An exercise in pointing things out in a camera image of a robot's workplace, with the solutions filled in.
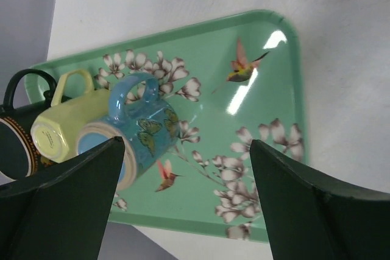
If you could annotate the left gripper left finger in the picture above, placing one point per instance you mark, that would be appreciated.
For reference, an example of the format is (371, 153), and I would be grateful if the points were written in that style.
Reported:
(62, 212)

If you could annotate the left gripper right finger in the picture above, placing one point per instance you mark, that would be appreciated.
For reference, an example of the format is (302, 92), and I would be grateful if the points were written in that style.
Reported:
(311, 215)

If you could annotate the green floral serving tray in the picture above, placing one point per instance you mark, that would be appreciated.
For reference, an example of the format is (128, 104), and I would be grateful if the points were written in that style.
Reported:
(231, 80)

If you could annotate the light green faceted mug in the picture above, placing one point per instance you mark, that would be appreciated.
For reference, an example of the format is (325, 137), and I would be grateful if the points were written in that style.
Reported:
(55, 131)

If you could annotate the blue butterfly mug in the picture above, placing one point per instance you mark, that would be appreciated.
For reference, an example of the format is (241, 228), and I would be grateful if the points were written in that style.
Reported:
(147, 124)

